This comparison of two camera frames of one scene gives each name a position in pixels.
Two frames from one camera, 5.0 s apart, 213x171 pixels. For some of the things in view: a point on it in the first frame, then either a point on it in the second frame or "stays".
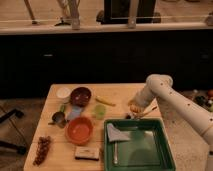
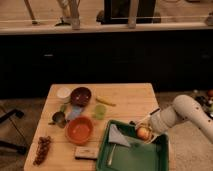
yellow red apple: x=135 y=108 → x=143 y=133
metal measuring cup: x=58 y=119 stays
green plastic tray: x=137 y=144 stays
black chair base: x=11 y=146 stays
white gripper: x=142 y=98 → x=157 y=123
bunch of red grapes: x=43 y=147 stays
